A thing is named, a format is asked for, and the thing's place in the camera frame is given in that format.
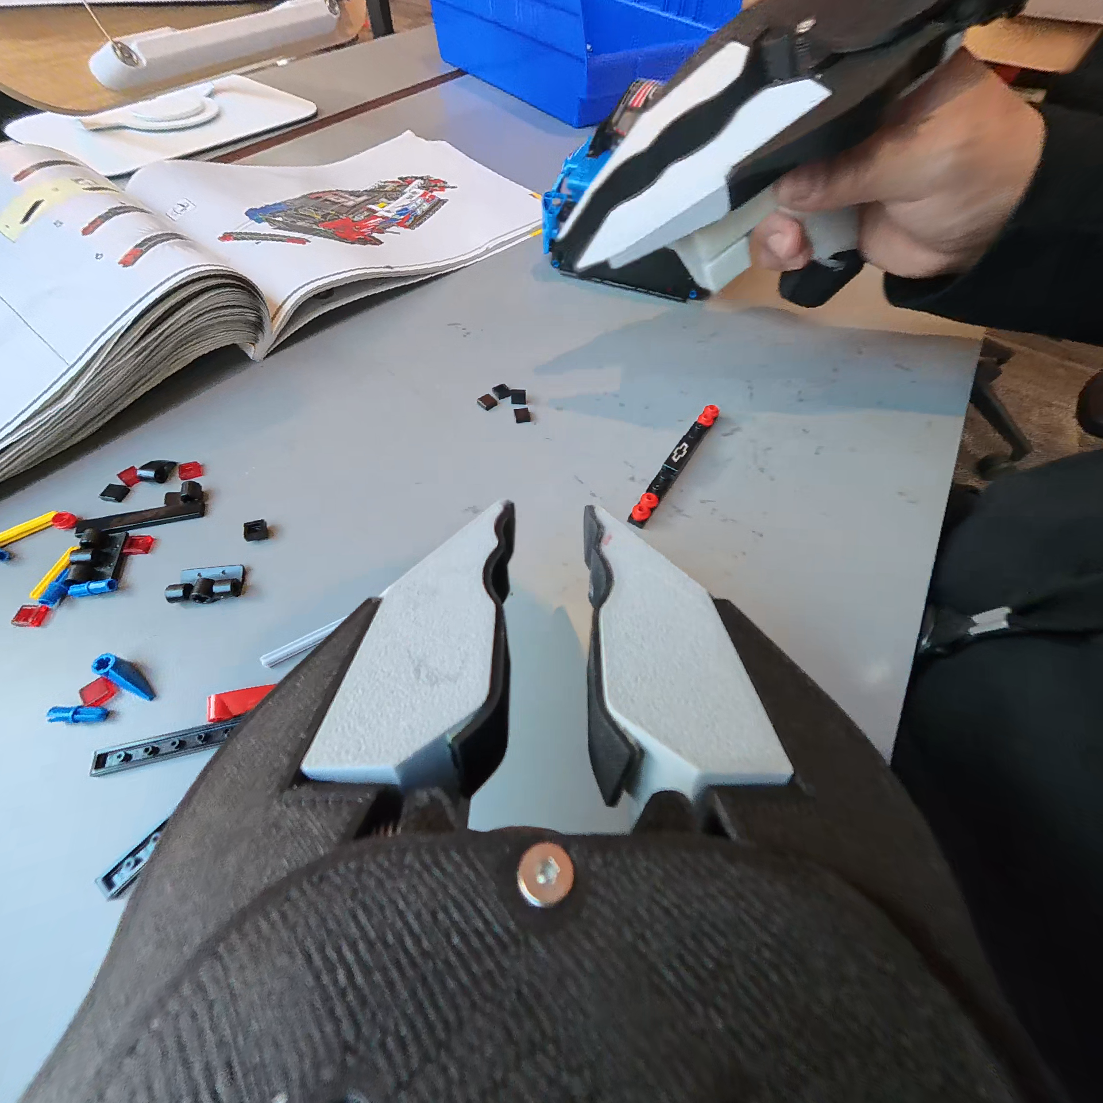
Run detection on grey axle rod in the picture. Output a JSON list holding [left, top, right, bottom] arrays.
[[260, 613, 351, 668]]

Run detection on long black studded plate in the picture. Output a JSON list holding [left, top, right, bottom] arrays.
[[105, 813, 169, 901], [90, 719, 247, 778]]

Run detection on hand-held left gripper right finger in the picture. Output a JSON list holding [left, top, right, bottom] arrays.
[[584, 503, 794, 808]]

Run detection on black office chair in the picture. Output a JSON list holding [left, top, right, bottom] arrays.
[[969, 340, 1103, 482]]

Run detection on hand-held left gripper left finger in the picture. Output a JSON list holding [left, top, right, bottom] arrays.
[[300, 499, 517, 798]]

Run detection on blue plastic bin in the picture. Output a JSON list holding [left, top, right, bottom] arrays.
[[429, 0, 752, 128]]

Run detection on person's right hand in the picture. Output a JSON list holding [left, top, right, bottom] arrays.
[[748, 51, 1048, 281]]

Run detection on black strap with buckle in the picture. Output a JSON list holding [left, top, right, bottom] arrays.
[[917, 603, 1045, 660]]

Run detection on scattered loose toy brick parts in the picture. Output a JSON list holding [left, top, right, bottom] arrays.
[[0, 458, 280, 724]]

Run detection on open instruction booklet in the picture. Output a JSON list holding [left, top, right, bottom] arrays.
[[0, 128, 545, 483]]

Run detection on white desk lamp base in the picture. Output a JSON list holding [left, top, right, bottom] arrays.
[[4, 0, 346, 178]]

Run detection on person's black clothed legs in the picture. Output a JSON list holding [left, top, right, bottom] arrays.
[[892, 448, 1103, 1103]]

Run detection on blue red toy brick car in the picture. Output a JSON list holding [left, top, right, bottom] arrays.
[[542, 76, 715, 304]]

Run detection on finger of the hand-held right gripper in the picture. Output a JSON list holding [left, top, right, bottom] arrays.
[[552, 37, 755, 251], [569, 76, 833, 272]]

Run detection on black brick strip red studs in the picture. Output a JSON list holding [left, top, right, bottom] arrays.
[[628, 403, 721, 527]]

